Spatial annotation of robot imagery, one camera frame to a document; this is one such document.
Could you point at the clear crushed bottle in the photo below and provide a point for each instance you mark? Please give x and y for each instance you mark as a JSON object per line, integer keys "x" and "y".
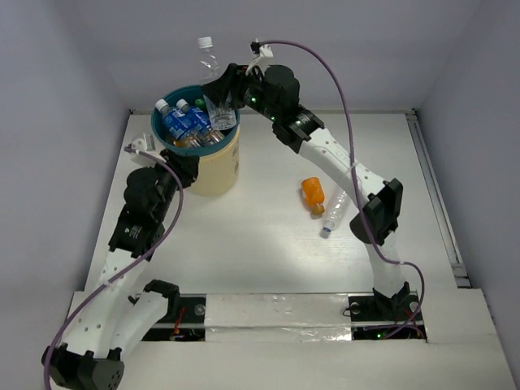
{"x": 222, "y": 116}

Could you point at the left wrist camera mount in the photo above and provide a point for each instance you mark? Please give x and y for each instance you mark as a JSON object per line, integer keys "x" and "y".
{"x": 143, "y": 143}

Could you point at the orange floral label bottle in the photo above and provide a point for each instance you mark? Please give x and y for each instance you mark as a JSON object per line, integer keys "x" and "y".
{"x": 186, "y": 143}

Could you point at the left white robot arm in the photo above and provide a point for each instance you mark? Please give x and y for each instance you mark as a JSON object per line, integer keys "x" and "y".
{"x": 89, "y": 349}

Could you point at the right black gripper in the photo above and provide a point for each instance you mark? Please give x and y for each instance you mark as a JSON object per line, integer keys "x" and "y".
{"x": 231, "y": 83}

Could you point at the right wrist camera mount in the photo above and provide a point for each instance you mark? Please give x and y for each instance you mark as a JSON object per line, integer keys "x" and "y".
{"x": 262, "y": 57}

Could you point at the teal and cream bin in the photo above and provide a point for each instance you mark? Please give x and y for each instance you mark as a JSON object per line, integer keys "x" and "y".
{"x": 218, "y": 164}

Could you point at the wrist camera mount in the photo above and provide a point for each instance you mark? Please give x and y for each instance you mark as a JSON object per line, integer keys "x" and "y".
{"x": 262, "y": 57}
{"x": 143, "y": 143}

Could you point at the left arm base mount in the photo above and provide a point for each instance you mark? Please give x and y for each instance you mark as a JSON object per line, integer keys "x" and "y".
{"x": 186, "y": 325}

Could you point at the blue label water bottle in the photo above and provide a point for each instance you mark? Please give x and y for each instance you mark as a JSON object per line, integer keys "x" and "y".
{"x": 201, "y": 123}

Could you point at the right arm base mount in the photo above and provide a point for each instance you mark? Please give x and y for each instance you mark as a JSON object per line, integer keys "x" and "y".
{"x": 368, "y": 322}

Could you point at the clear bottle white cap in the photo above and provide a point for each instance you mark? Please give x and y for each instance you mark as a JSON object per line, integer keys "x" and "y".
{"x": 335, "y": 211}

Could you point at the small orange bottle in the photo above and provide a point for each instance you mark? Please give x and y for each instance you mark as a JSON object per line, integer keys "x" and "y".
{"x": 313, "y": 196}

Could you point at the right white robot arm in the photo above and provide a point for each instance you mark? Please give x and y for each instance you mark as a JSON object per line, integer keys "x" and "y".
{"x": 378, "y": 201}

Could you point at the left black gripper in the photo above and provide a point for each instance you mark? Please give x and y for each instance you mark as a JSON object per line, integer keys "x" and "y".
{"x": 184, "y": 166}

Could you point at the silver tape strip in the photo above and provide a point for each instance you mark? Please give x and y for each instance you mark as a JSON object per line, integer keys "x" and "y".
{"x": 277, "y": 318}

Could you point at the green plastic bottle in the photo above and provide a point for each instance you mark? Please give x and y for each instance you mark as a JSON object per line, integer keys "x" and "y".
{"x": 200, "y": 103}

